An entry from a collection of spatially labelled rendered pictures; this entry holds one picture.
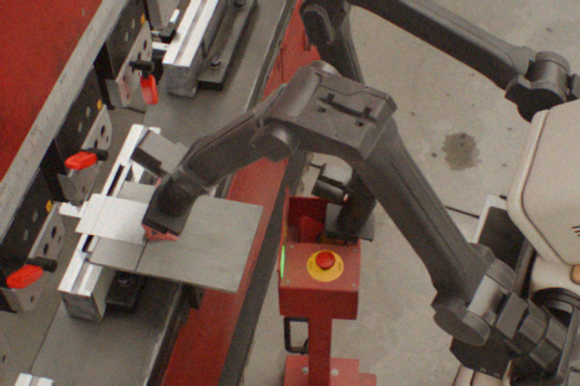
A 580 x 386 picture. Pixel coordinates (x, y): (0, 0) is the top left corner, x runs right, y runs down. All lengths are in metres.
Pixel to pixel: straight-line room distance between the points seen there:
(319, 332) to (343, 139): 1.16
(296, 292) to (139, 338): 0.34
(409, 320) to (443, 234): 1.55
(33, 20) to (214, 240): 0.56
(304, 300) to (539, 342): 0.69
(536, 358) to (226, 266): 0.56
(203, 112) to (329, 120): 0.98
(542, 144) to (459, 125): 1.81
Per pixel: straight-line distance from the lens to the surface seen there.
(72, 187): 1.35
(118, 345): 1.60
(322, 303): 1.78
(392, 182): 0.98
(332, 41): 1.43
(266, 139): 0.97
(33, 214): 1.25
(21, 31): 1.14
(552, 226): 1.21
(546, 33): 3.46
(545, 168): 1.22
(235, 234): 1.54
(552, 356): 1.22
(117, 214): 1.59
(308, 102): 0.95
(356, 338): 2.56
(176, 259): 1.52
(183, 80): 1.89
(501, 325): 1.18
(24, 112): 1.18
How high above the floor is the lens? 2.26
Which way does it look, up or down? 53 degrees down
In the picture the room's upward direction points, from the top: 1 degrees counter-clockwise
